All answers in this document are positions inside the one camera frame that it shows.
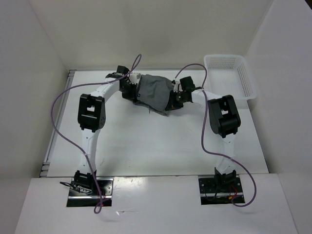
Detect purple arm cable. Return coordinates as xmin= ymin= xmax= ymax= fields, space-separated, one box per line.
xmin=174 ymin=63 xmax=258 ymax=207
xmin=51 ymin=54 xmax=142 ymax=215

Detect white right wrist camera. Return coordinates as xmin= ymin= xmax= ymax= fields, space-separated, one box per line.
xmin=172 ymin=80 xmax=183 ymax=93

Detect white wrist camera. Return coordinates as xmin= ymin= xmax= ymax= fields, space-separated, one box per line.
xmin=129 ymin=73 xmax=141 ymax=85
xmin=172 ymin=80 xmax=183 ymax=93

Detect aluminium table frame rail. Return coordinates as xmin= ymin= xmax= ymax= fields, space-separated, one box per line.
xmin=39 ymin=70 xmax=75 ymax=178

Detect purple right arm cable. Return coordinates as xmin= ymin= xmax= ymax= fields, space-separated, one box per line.
xmin=174 ymin=63 xmax=258 ymax=207

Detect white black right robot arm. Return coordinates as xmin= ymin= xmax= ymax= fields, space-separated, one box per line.
xmin=166 ymin=77 xmax=241 ymax=192

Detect grey shorts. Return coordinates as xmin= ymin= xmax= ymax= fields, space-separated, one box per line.
xmin=133 ymin=75 xmax=173 ymax=116

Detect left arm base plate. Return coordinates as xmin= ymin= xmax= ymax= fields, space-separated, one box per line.
xmin=61 ymin=177 xmax=114 ymax=207

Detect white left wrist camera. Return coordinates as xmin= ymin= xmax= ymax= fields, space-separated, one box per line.
xmin=129 ymin=73 xmax=141 ymax=85

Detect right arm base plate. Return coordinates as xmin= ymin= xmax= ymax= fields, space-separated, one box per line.
xmin=198 ymin=175 xmax=245 ymax=205

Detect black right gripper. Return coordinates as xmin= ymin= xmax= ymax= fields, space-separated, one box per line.
xmin=165 ymin=90 xmax=186 ymax=111

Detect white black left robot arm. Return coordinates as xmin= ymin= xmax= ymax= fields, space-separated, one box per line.
xmin=73 ymin=66 xmax=141 ymax=195

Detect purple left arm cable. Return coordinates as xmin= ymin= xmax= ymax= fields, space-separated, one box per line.
xmin=51 ymin=54 xmax=142 ymax=215

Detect white plastic basket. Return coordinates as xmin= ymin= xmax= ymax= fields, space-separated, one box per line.
xmin=204 ymin=55 xmax=257 ymax=100

